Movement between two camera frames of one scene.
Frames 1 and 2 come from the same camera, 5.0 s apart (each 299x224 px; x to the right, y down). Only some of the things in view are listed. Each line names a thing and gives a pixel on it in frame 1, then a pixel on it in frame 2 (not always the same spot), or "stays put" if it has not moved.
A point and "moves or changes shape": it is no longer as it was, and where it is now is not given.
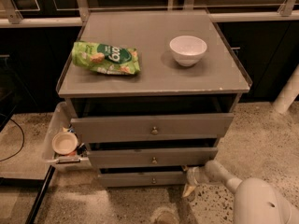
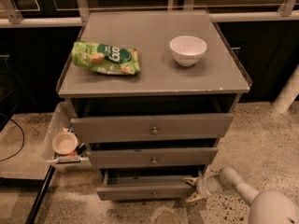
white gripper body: (197, 175) → (203, 187)
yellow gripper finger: (188, 189) → (194, 197)
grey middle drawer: (152, 158) stays put
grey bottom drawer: (146, 179) moves or changes shape
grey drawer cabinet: (152, 93) stays put
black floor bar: (37, 203) stays put
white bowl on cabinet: (188, 49) stays put
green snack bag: (105, 58) stays put
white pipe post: (290, 92) stays put
